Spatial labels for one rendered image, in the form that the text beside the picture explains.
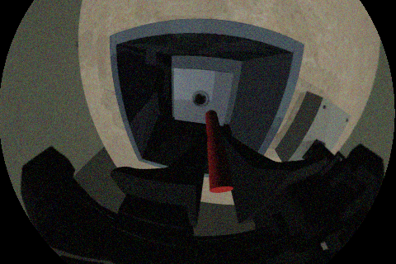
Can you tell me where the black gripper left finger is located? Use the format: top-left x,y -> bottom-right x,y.
110,132 -> 208,228

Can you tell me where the red peg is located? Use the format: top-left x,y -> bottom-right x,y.
205,110 -> 233,194

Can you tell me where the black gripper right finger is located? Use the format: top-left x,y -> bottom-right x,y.
221,131 -> 327,224

